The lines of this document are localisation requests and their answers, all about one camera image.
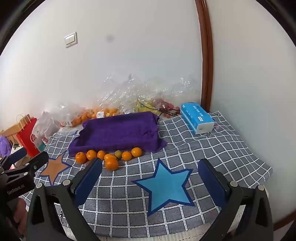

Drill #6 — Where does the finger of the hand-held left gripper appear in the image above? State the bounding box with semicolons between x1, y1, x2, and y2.
4;151;50;178
0;148;28;172

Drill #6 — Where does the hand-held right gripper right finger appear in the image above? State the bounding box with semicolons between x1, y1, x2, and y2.
198;158;274;241

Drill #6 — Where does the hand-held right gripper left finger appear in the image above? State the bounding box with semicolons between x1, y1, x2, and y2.
26;158;103;241

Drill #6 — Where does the oval orange citrus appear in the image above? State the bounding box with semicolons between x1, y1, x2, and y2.
105;158;119;171

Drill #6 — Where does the purple towel covered tray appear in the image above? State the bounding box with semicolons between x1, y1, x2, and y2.
68;111;167;157

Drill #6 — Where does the purple fluffy cloth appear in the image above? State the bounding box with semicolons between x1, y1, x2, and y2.
0;136;11;163

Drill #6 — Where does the red paper bag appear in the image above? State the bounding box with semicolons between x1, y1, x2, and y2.
16;113;44;157

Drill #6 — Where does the brown paper bag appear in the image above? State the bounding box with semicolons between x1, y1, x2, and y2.
0;113;31;144

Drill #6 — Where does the white plastic bag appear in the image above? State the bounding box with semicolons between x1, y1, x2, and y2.
35;111;61;145

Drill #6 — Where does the grey checked star tablecloth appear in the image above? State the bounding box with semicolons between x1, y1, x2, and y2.
18;111;273;238

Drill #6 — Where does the clear bag of small mandarins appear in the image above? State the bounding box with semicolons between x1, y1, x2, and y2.
58;101;93;127

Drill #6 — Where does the blue tissue pack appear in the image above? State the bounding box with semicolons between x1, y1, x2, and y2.
180;102;215;135

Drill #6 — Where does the clear bag of large mandarins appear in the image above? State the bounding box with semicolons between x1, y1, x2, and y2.
91;91;123;119

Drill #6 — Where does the clear bag of yellow fruit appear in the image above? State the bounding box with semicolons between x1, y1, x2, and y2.
104;72;162;115

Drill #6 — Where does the thin black cable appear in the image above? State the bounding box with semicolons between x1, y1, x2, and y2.
158;109;182;120

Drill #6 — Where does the white light switch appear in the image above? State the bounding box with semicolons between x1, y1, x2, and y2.
64;32;78;48

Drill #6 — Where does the brown wooden door frame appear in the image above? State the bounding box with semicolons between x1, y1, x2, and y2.
195;0;213;112

